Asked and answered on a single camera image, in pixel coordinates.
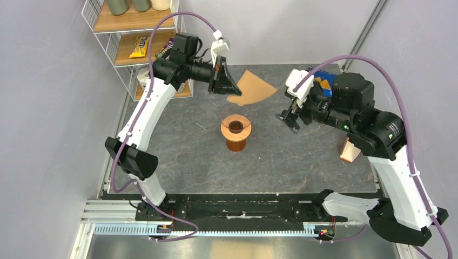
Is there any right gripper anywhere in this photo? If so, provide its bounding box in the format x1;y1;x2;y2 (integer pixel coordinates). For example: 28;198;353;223
274;82;352;133

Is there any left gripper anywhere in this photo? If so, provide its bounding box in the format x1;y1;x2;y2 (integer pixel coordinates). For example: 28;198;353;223
187;56;242;97

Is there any brown paper coffee filter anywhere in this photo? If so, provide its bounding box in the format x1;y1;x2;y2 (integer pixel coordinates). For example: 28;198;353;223
226;70;277;106

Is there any wooden dripper ring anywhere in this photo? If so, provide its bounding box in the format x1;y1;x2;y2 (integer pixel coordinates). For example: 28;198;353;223
220;113;252;141

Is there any amber glass carafe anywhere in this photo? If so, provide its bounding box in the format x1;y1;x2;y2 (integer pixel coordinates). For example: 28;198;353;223
226;139;247;152

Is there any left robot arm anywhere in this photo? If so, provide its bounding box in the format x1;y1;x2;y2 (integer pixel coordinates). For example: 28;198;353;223
105;31;242;221

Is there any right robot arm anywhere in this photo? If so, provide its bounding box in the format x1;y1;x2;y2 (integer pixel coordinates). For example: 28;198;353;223
280;69;448;247

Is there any wooden filter holder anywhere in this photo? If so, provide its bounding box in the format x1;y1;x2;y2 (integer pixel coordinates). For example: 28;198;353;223
340;137;361;163

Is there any blue Doritos chip bag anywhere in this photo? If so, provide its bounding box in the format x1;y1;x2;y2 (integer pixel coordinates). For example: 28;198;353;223
309;70;336;98

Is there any purple candy bar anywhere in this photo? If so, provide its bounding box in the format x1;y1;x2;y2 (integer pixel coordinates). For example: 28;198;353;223
155;38;174;59

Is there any white paper roll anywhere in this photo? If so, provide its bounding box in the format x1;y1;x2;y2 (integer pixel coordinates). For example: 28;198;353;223
137;67;150;90

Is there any yellow M&M's bag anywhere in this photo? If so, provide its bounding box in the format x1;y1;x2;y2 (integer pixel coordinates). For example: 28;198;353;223
129;36;150;59

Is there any cream jar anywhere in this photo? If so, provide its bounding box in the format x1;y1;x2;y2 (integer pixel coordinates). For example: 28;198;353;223
150;0;171;11

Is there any green jar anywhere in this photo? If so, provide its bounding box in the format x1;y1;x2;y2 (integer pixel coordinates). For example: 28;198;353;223
104;0;129;16
132;0;151;12

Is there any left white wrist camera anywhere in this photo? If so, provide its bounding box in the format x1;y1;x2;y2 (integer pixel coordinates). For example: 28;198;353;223
210;30;231;66

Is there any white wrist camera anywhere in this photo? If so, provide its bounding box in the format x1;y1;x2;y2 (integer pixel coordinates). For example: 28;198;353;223
210;30;231;66
285;69;314;108

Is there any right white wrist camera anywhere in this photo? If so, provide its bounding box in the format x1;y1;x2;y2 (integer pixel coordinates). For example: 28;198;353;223
285;69;314;108

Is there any white wire shelf rack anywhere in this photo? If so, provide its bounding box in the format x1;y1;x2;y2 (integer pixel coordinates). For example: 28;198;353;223
82;1;181;101

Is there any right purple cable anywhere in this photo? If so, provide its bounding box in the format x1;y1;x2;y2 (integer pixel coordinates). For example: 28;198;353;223
293;54;454;259

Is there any purple cable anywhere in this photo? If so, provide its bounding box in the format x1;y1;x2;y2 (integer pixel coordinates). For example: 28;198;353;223
293;54;454;259
110;11;219;243

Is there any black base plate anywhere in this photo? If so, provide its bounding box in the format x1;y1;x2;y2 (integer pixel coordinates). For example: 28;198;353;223
135;193;347;232

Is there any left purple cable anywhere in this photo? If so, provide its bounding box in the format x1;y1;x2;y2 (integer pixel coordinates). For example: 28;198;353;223
110;11;219;243

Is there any aluminium rail frame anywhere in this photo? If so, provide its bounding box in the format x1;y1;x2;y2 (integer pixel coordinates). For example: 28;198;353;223
71;193;416;258

